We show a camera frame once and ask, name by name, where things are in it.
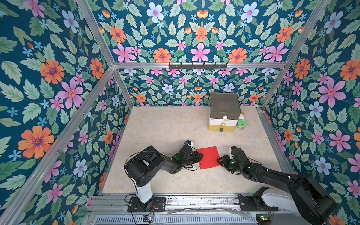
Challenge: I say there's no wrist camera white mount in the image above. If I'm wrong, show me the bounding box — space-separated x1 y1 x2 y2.
228 149 233 160
184 140 194 147

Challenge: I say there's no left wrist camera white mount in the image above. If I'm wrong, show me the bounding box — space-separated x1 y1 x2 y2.
184 140 194 147

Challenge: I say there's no small circuit board right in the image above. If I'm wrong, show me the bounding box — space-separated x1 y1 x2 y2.
256 214 271 223

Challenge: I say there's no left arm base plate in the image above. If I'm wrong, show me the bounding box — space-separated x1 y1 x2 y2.
127 196 167 213

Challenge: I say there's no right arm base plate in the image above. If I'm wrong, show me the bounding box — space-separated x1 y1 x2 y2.
237 194 278 212

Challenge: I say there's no small circuit board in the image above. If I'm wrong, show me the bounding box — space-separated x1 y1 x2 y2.
142 216 154 223
256 214 271 223

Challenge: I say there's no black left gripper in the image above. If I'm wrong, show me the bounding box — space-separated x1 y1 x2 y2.
179 152 203 168

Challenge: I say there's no white orange object behind cabinet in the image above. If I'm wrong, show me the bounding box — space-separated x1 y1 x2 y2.
239 112 245 120

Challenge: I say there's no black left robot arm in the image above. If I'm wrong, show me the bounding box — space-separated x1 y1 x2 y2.
124 142 203 204

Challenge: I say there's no aluminium front rail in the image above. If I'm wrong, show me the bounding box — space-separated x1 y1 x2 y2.
87 194 292 214

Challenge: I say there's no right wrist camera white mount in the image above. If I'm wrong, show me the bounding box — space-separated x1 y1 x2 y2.
228 149 233 160

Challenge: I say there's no small circuit board left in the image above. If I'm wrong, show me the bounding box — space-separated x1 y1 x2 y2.
142 216 154 223

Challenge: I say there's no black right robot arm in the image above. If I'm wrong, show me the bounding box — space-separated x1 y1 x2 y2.
217 146 337 225

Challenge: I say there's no small three-drawer cabinet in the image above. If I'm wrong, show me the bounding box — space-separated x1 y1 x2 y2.
208 92 242 132

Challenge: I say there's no green lidded jar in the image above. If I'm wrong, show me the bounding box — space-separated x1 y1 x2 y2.
237 119 248 130

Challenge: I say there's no black hook rail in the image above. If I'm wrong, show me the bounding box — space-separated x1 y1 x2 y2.
168 62 228 70

